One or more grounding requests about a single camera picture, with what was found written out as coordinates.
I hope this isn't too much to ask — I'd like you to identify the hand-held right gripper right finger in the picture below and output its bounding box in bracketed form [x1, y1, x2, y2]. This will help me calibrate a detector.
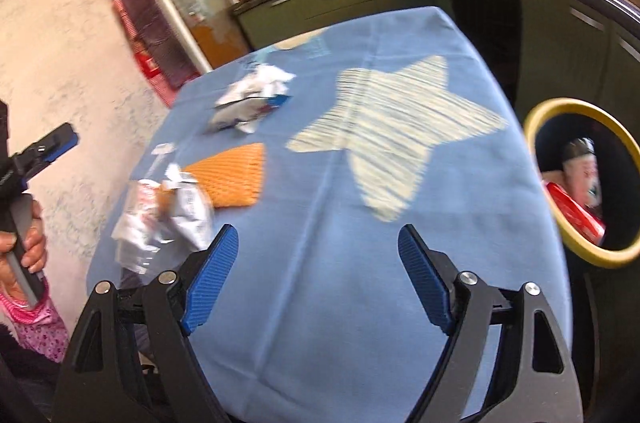
[397, 224, 583, 423]

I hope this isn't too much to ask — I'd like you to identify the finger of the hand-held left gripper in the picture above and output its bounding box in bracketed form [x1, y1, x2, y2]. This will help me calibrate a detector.
[35, 122, 81, 164]

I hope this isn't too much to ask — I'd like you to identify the crumpled silver wrapper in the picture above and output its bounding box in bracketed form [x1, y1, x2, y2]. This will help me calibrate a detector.
[160, 163, 216, 251]

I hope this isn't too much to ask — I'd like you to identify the white tube wrapper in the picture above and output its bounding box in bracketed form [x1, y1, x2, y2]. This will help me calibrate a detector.
[206, 93, 292, 134]

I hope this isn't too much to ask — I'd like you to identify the orange foam fruit net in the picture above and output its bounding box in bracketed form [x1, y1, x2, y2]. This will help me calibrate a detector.
[187, 143, 266, 208]

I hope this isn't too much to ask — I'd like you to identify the dark bin with yellow rim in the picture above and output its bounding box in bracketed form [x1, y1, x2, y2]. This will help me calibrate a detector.
[522, 99, 640, 269]

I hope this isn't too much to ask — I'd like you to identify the crushed red soda can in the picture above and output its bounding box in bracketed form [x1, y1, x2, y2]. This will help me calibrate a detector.
[545, 182, 607, 245]

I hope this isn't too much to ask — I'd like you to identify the crumpled clear plastic wrapper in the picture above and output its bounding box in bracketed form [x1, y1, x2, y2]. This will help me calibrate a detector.
[111, 178, 167, 274]

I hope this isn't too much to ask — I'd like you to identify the red checked apron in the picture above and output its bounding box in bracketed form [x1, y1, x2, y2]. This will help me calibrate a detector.
[102, 0, 201, 108]

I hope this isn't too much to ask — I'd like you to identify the person's left forearm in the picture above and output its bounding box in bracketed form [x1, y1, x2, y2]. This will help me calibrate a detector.
[0, 278, 68, 364]

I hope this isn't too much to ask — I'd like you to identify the blue star print tablecloth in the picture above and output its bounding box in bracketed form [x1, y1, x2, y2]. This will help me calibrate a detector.
[85, 5, 568, 423]

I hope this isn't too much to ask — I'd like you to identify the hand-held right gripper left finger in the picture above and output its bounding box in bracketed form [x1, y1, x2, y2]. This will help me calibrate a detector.
[52, 224, 240, 423]

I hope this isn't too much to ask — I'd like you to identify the person's left hand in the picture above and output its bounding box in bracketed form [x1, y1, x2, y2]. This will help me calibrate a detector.
[0, 200, 49, 304]

